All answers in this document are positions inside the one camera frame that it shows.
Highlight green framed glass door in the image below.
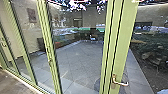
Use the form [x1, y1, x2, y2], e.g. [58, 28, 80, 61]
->
[0, 0, 37, 84]
[11, 0, 63, 94]
[44, 0, 118, 94]
[109, 0, 168, 94]

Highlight dark outdoor chair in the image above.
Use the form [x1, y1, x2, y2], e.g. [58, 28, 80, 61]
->
[88, 28, 100, 43]

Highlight green outdoor table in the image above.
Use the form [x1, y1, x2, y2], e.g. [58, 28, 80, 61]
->
[74, 27, 106, 35]

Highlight green garden shrubs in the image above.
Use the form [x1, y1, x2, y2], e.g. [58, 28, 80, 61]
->
[130, 30, 168, 69]

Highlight silver door lever handle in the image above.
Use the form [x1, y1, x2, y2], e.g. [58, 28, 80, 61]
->
[111, 73, 130, 89]

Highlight brown outdoor wall picture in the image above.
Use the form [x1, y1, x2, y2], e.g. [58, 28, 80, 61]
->
[26, 7, 38, 24]

